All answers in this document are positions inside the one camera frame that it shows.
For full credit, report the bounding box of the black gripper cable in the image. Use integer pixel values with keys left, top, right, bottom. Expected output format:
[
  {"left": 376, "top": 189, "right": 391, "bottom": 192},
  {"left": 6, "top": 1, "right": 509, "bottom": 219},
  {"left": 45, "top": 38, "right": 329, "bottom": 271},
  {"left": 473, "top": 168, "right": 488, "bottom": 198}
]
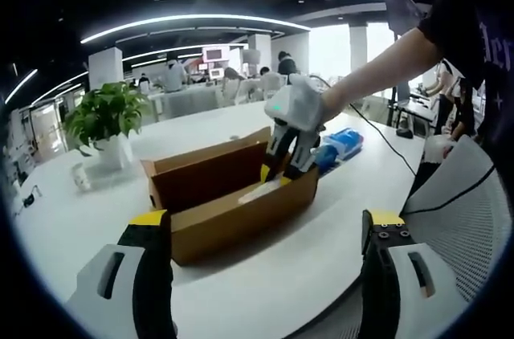
[{"left": 349, "top": 104, "right": 497, "bottom": 214}]

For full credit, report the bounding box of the blue soft tissue pack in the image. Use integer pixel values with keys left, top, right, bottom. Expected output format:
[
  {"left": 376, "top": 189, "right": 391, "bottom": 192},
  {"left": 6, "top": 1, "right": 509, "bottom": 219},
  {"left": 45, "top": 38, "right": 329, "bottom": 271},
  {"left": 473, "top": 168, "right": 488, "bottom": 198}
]
[{"left": 323, "top": 126, "right": 365, "bottom": 160}]

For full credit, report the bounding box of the green potted plant white pot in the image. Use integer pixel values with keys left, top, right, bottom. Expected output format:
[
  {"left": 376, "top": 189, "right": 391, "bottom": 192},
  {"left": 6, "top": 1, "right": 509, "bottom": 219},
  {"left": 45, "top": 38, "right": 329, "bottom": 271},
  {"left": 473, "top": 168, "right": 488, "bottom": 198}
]
[{"left": 63, "top": 81, "right": 152, "bottom": 171}]

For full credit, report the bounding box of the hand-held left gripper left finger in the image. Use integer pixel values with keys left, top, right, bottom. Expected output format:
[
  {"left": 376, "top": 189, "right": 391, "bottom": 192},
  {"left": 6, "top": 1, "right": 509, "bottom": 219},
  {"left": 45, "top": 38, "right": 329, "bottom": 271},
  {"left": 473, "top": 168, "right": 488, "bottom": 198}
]
[{"left": 66, "top": 209, "right": 177, "bottom": 339}]

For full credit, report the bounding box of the small white printed carton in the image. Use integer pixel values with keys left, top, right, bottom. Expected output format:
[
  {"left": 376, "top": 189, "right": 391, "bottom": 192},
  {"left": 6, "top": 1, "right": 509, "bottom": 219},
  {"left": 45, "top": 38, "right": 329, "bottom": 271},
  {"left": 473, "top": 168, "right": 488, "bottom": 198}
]
[{"left": 239, "top": 177, "right": 292, "bottom": 206}]

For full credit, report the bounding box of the brown cardboard shoe box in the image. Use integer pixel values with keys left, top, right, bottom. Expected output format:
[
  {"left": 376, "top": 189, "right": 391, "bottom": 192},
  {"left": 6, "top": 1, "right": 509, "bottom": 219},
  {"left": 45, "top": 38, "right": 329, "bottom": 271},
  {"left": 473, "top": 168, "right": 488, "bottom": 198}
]
[{"left": 140, "top": 125, "right": 320, "bottom": 267}]

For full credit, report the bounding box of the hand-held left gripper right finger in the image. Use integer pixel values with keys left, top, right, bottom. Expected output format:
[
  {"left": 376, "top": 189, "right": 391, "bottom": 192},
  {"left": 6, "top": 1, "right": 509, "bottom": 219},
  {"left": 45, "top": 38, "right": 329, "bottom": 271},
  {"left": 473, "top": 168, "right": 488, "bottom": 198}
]
[{"left": 361, "top": 209, "right": 471, "bottom": 339}]

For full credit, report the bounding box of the pink display screen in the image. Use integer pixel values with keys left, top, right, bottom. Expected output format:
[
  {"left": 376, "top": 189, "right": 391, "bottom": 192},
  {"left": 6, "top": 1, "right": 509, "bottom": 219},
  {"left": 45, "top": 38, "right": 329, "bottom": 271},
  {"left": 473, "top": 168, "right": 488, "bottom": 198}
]
[{"left": 202, "top": 46, "right": 230, "bottom": 63}]

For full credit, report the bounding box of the white mesh office chair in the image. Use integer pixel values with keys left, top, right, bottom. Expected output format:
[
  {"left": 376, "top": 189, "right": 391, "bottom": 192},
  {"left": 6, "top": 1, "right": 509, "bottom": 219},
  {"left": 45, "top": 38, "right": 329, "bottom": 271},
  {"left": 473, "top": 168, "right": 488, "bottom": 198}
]
[{"left": 304, "top": 133, "right": 514, "bottom": 339}]

